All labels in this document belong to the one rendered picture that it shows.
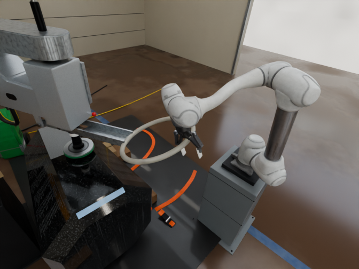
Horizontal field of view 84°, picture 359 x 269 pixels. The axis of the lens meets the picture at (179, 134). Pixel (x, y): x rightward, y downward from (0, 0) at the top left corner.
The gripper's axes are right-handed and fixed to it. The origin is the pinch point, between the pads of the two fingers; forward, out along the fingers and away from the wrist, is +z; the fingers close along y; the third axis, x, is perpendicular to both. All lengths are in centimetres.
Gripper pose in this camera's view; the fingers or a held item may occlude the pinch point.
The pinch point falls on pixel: (191, 152)
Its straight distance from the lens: 114.8
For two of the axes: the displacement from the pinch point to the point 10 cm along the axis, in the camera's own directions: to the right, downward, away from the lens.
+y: -7.9, -0.7, 6.0
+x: -5.3, 5.7, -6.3
